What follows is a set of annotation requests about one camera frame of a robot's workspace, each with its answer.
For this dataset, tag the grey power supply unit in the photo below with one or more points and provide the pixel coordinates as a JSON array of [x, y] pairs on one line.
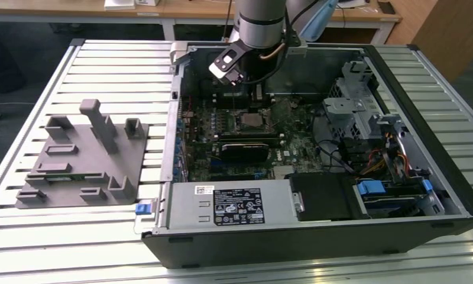
[[189, 204]]

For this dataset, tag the green RAM stick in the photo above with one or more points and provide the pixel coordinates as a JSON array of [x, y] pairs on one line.
[[76, 177]]

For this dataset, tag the blue case latch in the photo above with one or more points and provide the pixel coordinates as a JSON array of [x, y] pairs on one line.
[[143, 208]]

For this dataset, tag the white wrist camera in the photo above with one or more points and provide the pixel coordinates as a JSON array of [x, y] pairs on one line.
[[224, 63]]

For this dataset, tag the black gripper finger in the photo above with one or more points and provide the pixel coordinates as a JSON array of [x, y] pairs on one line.
[[259, 93]]

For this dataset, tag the silver chipset heatsink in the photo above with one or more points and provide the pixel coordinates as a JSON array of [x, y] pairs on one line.
[[284, 171]]

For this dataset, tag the round coin cell battery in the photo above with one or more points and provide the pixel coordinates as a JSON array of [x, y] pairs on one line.
[[295, 104]]

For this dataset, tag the silver metal drive cage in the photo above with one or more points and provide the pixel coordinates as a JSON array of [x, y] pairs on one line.
[[339, 109]]

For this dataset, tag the grey parts rack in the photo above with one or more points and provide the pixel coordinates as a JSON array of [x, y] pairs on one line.
[[91, 165]]

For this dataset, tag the black RAM slot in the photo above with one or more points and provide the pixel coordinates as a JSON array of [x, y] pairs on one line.
[[248, 135], [223, 96], [223, 103], [248, 139]]

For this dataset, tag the small black desk item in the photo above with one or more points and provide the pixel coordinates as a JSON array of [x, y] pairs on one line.
[[387, 7]]

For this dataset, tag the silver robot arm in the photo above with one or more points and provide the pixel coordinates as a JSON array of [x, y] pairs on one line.
[[260, 26]]

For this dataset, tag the hard disk in blue carrier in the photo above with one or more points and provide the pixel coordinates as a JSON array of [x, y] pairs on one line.
[[368, 187]]

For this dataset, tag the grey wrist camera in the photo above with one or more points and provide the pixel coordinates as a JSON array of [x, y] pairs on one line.
[[297, 50]]

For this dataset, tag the black PC case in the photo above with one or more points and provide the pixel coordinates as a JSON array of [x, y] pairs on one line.
[[260, 245]]

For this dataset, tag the green motherboard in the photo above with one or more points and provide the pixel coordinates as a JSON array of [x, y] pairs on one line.
[[300, 142]]

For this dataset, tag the CPU socket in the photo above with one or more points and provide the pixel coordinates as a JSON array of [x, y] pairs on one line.
[[236, 127]]

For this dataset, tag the wooden desk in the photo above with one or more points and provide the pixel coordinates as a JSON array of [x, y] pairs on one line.
[[63, 10]]

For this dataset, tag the wooden cabinet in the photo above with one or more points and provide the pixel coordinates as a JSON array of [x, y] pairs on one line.
[[449, 35]]

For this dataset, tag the white box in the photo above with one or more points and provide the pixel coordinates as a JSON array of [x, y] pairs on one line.
[[120, 5], [147, 2]]

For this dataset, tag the black graphics card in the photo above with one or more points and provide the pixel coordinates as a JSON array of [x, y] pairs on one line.
[[244, 152]]

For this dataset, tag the grey case latch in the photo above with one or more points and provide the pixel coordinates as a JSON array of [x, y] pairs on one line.
[[177, 50]]

